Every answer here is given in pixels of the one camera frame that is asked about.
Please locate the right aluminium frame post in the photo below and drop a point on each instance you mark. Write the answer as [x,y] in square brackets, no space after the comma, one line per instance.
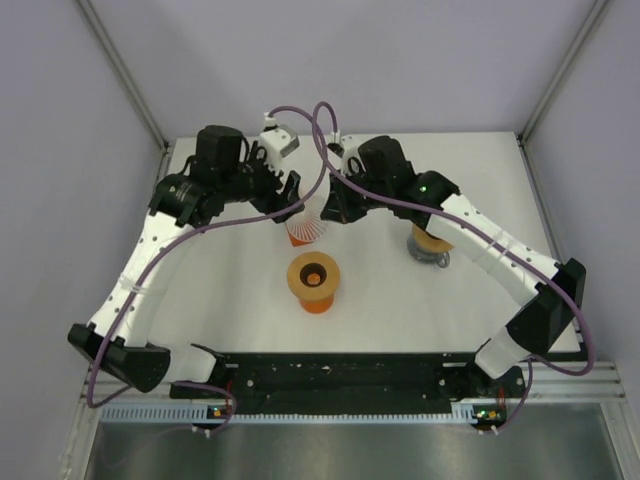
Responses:
[586,31]

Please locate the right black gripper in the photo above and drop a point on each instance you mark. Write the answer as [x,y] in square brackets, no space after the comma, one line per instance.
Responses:
[338,208]

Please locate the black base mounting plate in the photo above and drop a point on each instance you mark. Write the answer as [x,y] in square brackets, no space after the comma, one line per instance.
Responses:
[358,383]

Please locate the aluminium front rail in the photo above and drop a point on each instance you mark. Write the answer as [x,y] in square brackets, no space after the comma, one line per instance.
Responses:
[602,384]

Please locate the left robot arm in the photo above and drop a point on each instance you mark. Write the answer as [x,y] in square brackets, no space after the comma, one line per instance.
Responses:
[117,335]

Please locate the left aluminium frame post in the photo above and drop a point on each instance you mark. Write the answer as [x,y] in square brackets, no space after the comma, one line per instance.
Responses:
[98,30]

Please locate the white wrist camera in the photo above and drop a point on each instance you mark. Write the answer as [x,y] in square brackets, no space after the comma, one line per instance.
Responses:
[278,142]
[347,149]

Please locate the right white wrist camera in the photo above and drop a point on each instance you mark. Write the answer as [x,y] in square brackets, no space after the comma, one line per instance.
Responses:
[347,149]

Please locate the grey slotted cable duct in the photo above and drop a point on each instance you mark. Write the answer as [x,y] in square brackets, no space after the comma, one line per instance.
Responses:
[210,414]

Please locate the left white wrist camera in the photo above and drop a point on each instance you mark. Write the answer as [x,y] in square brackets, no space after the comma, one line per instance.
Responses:
[278,142]

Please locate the aluminium frame post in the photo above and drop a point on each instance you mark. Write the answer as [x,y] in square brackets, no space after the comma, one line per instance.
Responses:
[98,30]
[586,31]

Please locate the orange filter box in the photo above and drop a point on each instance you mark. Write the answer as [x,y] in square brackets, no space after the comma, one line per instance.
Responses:
[299,235]

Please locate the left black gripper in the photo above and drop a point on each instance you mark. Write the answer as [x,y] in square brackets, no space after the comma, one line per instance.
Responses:
[270,200]

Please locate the grey glass server carafe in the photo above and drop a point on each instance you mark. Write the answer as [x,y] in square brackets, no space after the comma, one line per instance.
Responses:
[420,254]

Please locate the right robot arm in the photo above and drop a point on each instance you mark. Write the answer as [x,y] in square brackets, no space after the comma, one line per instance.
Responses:
[548,292]

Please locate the orange liquid glass flask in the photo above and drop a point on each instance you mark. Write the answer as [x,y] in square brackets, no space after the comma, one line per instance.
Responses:
[316,291]

